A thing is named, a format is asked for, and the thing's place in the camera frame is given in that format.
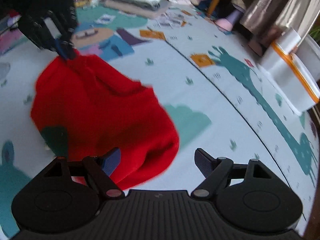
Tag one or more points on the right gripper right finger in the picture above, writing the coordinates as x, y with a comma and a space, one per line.
218, 173

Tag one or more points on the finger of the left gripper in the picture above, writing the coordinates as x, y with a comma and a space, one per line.
67, 38
65, 49

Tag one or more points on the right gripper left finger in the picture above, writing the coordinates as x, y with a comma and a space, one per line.
96, 172

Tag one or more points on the red knit garment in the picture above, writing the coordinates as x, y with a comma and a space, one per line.
84, 108

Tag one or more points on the white storage box orange zipper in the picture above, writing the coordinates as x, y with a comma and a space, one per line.
288, 74

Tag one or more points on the colourful cartoon play mat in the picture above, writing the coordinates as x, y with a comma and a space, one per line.
207, 81

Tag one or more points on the beige curtain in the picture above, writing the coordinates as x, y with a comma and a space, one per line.
268, 19

